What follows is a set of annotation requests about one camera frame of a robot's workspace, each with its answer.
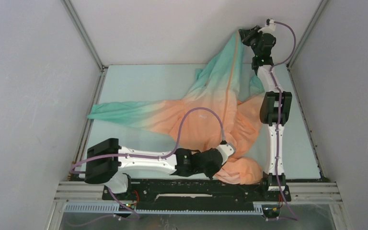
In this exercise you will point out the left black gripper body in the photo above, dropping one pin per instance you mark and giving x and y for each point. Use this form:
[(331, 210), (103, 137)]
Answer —
[(209, 172)]

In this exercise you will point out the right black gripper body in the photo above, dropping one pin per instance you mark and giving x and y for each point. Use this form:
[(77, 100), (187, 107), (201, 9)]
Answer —
[(254, 38)]

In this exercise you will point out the teal and orange jacket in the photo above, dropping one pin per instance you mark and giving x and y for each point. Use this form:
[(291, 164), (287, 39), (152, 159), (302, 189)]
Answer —
[(209, 113)]

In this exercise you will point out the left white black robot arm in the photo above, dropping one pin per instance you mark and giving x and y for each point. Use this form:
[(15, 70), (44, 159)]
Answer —
[(109, 163)]

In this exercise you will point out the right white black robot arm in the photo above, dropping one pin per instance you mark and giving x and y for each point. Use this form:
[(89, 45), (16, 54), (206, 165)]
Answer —
[(276, 105)]

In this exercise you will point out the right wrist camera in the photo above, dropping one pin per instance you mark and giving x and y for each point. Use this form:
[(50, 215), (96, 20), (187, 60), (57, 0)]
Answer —
[(269, 27)]

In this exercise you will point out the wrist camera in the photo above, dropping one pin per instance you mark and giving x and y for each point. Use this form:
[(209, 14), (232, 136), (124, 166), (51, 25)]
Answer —
[(269, 27), (226, 150)]

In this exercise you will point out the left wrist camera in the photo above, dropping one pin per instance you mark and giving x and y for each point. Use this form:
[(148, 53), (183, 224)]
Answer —
[(226, 150)]

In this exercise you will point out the aluminium frame rail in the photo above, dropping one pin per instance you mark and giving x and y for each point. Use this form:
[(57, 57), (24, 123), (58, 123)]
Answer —
[(77, 196)]

